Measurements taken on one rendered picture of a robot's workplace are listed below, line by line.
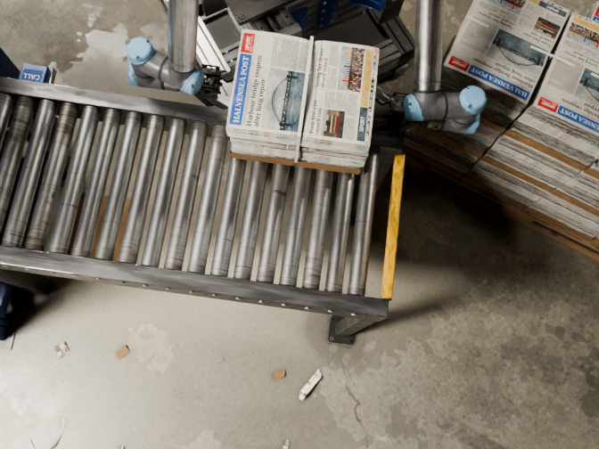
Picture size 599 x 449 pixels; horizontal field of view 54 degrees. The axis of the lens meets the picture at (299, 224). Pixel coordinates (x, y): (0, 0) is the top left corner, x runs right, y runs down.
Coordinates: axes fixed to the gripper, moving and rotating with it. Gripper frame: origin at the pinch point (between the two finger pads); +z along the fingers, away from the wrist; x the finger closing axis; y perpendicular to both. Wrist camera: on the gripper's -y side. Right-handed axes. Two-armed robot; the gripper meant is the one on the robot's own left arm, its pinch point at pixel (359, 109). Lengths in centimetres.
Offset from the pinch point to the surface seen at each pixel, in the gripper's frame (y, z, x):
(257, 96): 25.2, 29.2, 13.5
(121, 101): 2, 71, 10
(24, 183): 2, 92, 39
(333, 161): 9.0, 6.5, 21.8
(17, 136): 2, 98, 25
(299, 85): 24.9, 18.9, 8.6
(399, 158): 3.8, -12.9, 15.7
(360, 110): 25.2, 2.3, 13.3
